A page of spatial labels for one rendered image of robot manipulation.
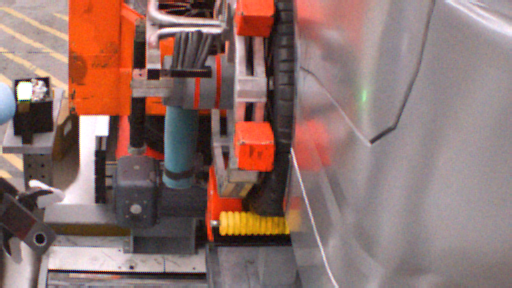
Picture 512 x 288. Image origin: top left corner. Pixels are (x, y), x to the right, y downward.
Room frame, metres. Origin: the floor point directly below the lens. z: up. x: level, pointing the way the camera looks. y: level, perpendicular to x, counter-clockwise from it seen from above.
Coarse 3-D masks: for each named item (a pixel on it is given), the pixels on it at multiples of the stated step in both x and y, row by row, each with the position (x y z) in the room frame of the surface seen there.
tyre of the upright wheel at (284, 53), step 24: (288, 0) 1.60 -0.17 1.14; (288, 24) 1.54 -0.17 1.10; (288, 48) 1.50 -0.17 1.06; (288, 72) 1.47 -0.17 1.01; (288, 96) 1.44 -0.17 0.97; (288, 120) 1.43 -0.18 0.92; (288, 144) 1.42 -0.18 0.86; (288, 168) 1.43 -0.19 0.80; (264, 192) 1.50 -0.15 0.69; (264, 216) 1.54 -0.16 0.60
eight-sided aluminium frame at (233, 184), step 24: (240, 48) 1.54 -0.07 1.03; (240, 72) 1.50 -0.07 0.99; (264, 72) 1.51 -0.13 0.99; (240, 96) 1.47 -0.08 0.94; (264, 96) 1.48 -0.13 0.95; (216, 120) 1.88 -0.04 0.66; (240, 120) 1.47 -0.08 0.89; (216, 144) 1.83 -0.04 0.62; (216, 168) 1.73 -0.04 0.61; (240, 192) 1.58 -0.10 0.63
